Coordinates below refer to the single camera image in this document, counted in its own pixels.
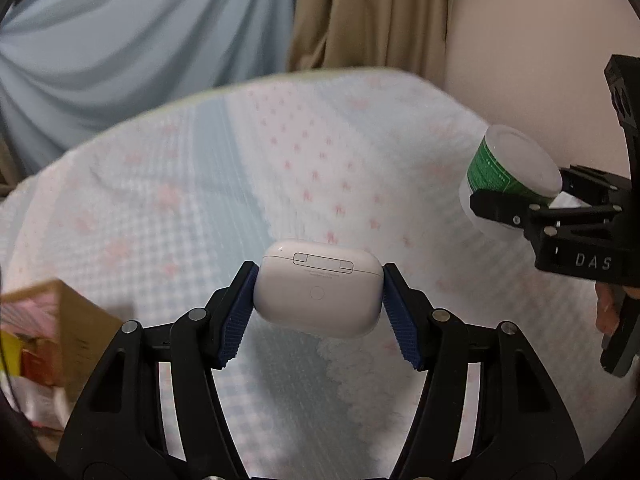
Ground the person right hand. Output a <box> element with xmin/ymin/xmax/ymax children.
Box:
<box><xmin>594</xmin><ymin>282</ymin><xmax>620</xmax><ymax>337</ymax></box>

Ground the light blue hanging cloth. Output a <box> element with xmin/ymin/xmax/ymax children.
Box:
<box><xmin>1</xmin><ymin>0</ymin><xmax>295</xmax><ymax>174</ymax></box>

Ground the white earbuds case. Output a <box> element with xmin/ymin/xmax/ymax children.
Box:
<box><xmin>254</xmin><ymin>240</ymin><xmax>384</xmax><ymax>338</ymax></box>

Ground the beige curtain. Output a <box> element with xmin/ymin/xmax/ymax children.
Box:
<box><xmin>288</xmin><ymin>0</ymin><xmax>454</xmax><ymax>87</ymax></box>
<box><xmin>0</xmin><ymin>139</ymin><xmax>22</xmax><ymax>198</ymax></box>

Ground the brown cardboard box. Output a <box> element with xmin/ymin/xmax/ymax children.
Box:
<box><xmin>1</xmin><ymin>280</ymin><xmax>122</xmax><ymax>403</ymax></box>

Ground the right beige curtain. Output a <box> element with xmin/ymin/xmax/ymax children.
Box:
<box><xmin>288</xmin><ymin>0</ymin><xmax>454</xmax><ymax>87</ymax></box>

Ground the left beige curtain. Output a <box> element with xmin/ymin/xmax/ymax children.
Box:
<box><xmin>0</xmin><ymin>139</ymin><xmax>22</xmax><ymax>198</ymax></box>

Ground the red medicine box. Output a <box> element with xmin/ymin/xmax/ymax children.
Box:
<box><xmin>21</xmin><ymin>338</ymin><xmax>63</xmax><ymax>387</ymax></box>

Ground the green label white jar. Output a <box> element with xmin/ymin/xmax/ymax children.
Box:
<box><xmin>459</xmin><ymin>125</ymin><xmax>562</xmax><ymax>242</ymax></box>

